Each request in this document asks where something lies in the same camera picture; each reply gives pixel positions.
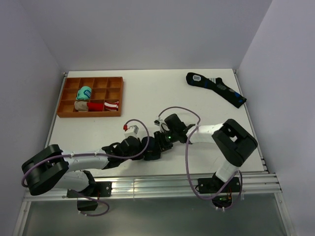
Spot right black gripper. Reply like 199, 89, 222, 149
152, 129, 179, 155

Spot navy cartoon sock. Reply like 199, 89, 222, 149
141, 136, 161, 161

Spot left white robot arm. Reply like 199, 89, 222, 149
22, 136, 149, 196

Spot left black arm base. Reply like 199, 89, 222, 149
66, 181, 112, 217

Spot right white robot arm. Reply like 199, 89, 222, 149
154, 114, 258, 192

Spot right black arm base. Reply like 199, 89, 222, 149
195, 174, 243, 209

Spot red white striped sock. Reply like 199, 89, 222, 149
87, 101, 119, 112

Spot orange compartment tray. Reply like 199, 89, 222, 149
57, 77, 124, 118

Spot beige rolled sock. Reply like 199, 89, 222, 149
74, 101, 89, 112

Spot black blue sports sock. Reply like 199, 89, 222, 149
186, 72, 247, 108

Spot teal rolled sock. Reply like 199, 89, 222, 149
76, 86, 92, 100

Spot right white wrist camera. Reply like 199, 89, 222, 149
154, 118, 169, 132

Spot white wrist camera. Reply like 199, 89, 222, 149
154, 118, 169, 132
123, 124, 139, 138

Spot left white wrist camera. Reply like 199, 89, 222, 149
123, 124, 139, 138

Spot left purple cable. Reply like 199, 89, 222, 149
21, 119, 150, 217

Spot aluminium front rail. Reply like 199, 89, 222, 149
23, 172, 283, 201

